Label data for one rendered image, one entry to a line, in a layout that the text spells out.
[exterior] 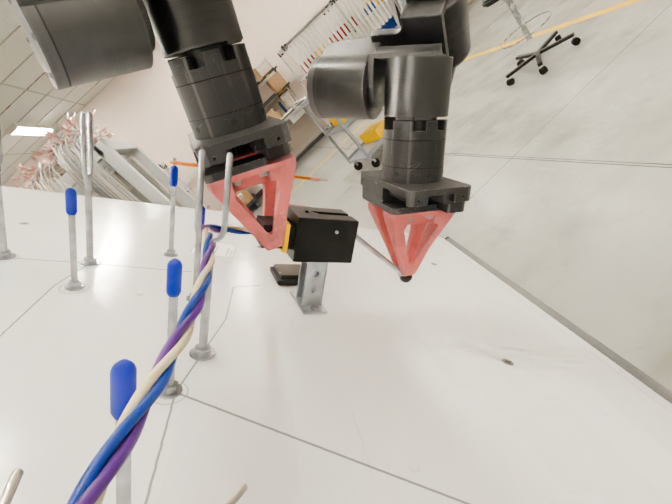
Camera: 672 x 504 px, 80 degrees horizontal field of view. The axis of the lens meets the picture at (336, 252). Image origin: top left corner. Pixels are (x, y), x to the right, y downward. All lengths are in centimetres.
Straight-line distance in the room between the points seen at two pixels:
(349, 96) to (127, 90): 841
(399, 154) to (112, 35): 22
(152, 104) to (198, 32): 836
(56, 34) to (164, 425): 22
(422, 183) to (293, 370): 19
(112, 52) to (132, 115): 842
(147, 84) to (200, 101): 839
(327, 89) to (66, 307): 28
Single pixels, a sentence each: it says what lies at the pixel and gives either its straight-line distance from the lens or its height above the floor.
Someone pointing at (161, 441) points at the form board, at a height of 116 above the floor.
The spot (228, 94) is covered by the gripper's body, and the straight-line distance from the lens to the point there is 30.
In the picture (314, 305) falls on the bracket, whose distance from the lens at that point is 38.
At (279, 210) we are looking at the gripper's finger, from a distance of 33.
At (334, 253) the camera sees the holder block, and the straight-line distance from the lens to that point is 36.
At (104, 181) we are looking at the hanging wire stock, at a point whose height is 137.
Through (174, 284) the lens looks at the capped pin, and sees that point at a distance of 24.
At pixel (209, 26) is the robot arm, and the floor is 130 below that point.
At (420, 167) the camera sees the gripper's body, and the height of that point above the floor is 112.
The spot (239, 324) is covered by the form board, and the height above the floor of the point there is 114.
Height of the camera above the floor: 125
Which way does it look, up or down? 21 degrees down
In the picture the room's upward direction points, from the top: 44 degrees counter-clockwise
